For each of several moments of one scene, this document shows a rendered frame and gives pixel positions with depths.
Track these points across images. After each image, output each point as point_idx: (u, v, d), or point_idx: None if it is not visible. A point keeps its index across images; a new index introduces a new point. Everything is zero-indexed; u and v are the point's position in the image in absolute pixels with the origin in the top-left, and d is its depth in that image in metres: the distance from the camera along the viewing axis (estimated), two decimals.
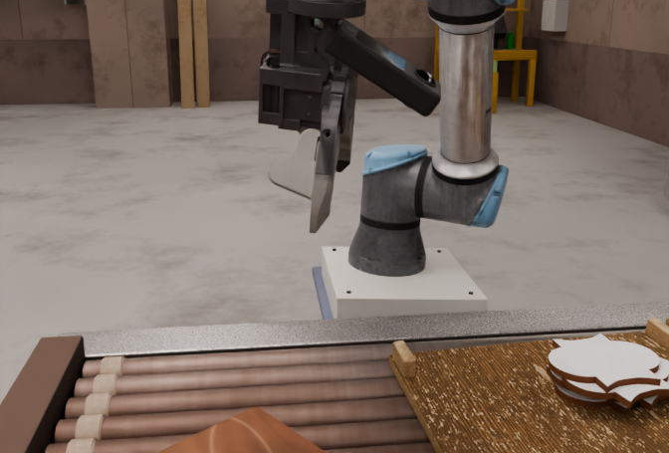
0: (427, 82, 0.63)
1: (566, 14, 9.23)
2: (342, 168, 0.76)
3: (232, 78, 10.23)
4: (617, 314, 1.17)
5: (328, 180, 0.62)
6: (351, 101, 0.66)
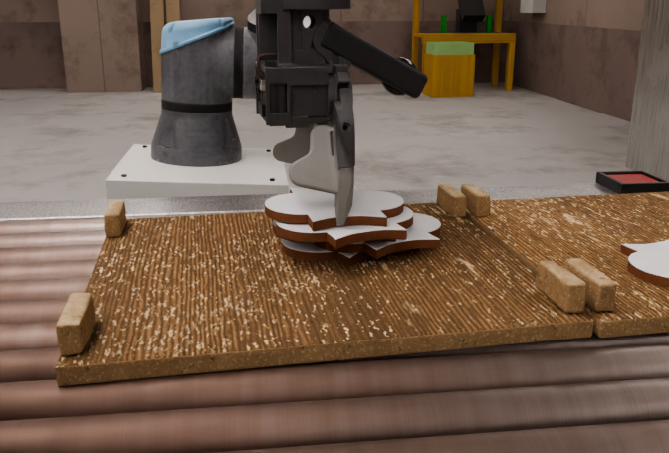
0: (412, 65, 0.68)
1: None
2: None
3: None
4: (429, 196, 0.99)
5: (352, 172, 0.64)
6: None
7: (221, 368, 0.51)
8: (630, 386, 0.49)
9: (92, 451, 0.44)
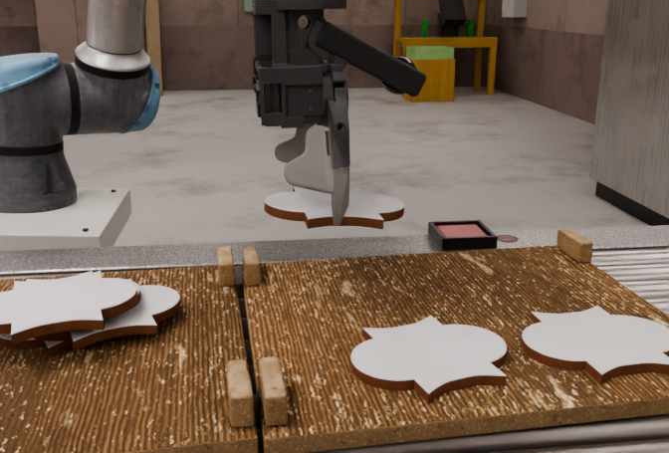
0: (411, 64, 0.68)
1: None
2: None
3: (187, 67, 9.99)
4: (237, 251, 0.93)
5: (346, 171, 0.64)
6: None
7: None
8: None
9: None
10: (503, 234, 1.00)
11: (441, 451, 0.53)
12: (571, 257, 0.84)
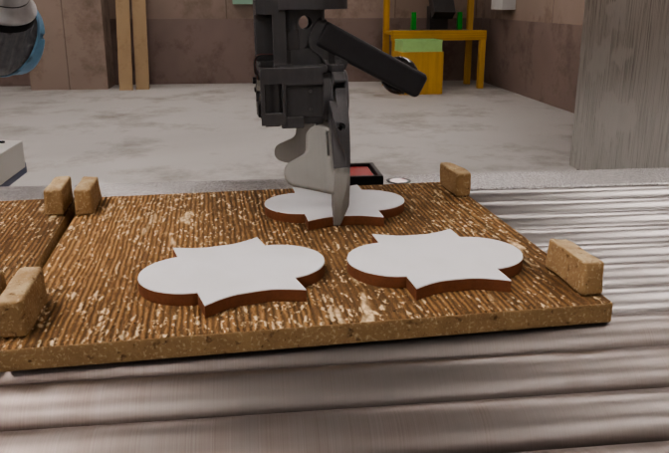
0: (411, 65, 0.68)
1: None
2: None
3: (175, 60, 9.92)
4: (100, 191, 0.86)
5: (347, 172, 0.64)
6: None
7: None
8: None
9: None
10: (396, 177, 0.92)
11: (216, 371, 0.46)
12: (450, 190, 0.77)
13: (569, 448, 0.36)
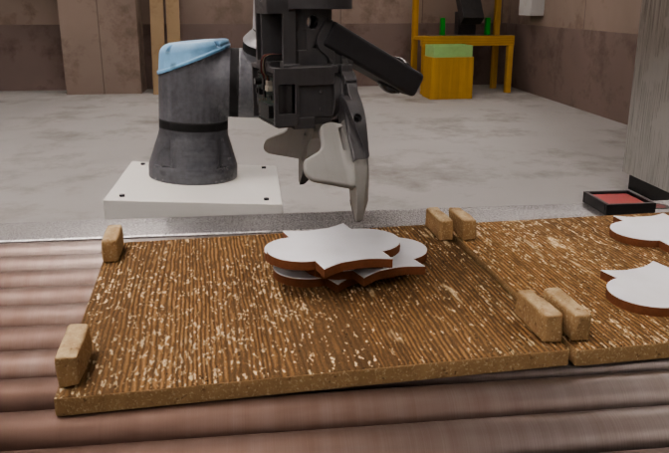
0: (408, 64, 0.69)
1: None
2: (308, 178, 0.76)
3: None
4: (419, 216, 1.02)
5: (366, 163, 0.63)
6: None
7: (212, 398, 0.54)
8: (600, 416, 0.52)
9: None
10: None
11: None
12: None
13: None
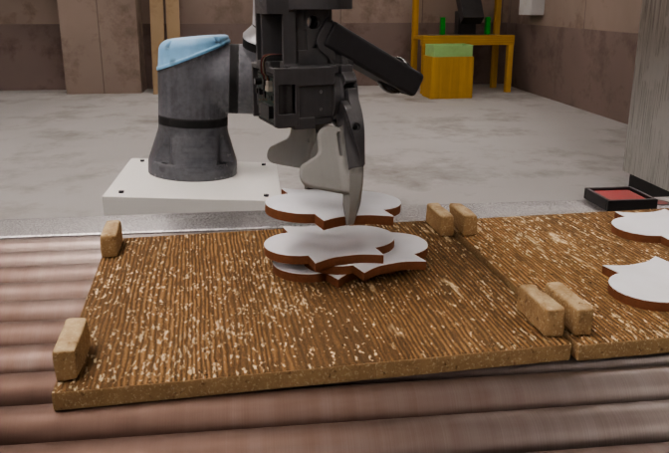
0: (408, 64, 0.69)
1: None
2: None
3: None
4: (419, 212, 1.01)
5: (361, 171, 0.64)
6: None
7: (211, 392, 0.53)
8: (603, 410, 0.51)
9: None
10: None
11: None
12: None
13: None
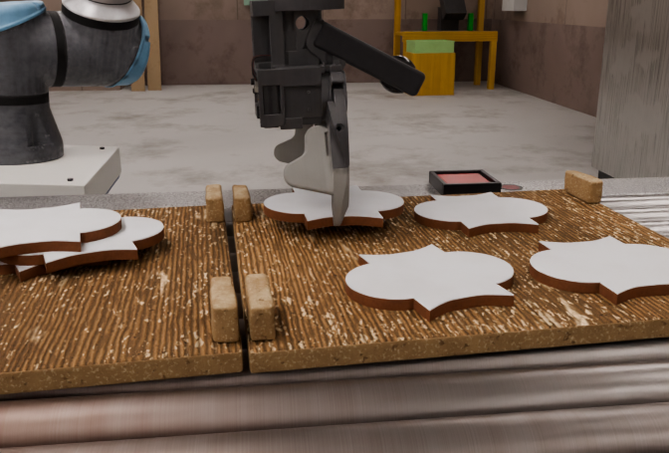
0: (409, 63, 0.68)
1: None
2: None
3: (186, 61, 9.95)
4: (228, 197, 0.89)
5: (346, 172, 0.64)
6: None
7: None
8: (226, 441, 0.39)
9: None
10: (507, 184, 0.95)
11: (443, 372, 0.49)
12: (580, 198, 0.80)
13: None
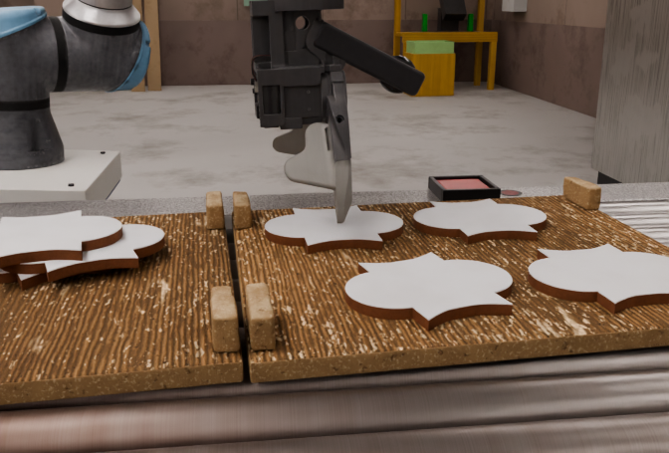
0: (409, 63, 0.68)
1: None
2: None
3: (186, 62, 9.95)
4: (228, 203, 0.89)
5: (348, 164, 0.62)
6: None
7: None
8: (227, 452, 0.39)
9: None
10: (506, 189, 0.96)
11: (442, 381, 0.49)
12: (578, 204, 0.80)
13: None
